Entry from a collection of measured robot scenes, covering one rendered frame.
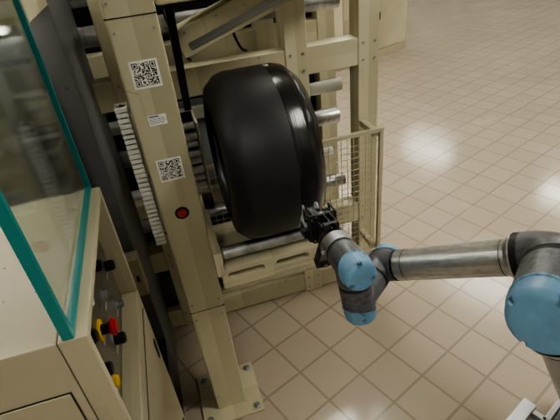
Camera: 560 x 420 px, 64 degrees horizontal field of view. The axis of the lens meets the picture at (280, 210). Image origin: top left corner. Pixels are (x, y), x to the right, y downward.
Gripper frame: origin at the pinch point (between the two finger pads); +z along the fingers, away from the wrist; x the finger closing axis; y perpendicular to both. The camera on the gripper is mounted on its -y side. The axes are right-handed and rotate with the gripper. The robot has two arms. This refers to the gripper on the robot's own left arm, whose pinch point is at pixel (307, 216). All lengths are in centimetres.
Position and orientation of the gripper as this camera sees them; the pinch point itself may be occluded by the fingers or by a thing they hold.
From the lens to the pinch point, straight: 124.7
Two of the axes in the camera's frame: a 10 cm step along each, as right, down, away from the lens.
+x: -9.5, 2.4, -1.9
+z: -2.8, -4.0, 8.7
